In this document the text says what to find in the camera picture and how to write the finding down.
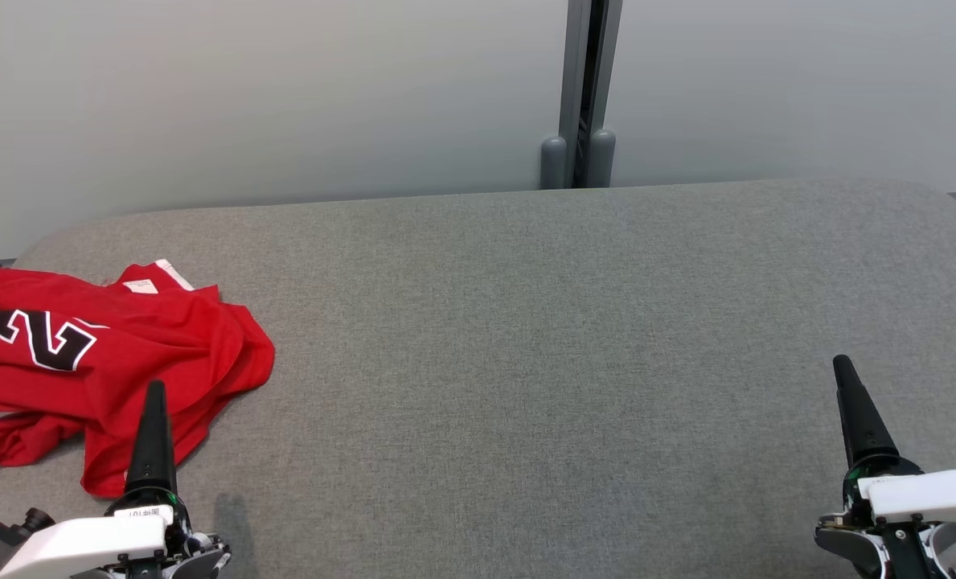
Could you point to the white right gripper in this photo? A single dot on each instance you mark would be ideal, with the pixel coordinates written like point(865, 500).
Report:
point(928, 494)

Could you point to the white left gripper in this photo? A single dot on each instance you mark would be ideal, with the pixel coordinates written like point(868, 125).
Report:
point(84, 547)

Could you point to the red white number 23 jersey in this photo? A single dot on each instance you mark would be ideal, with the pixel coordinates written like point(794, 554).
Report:
point(35, 386)

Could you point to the grey partition post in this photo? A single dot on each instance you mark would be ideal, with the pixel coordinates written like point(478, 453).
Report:
point(570, 64)

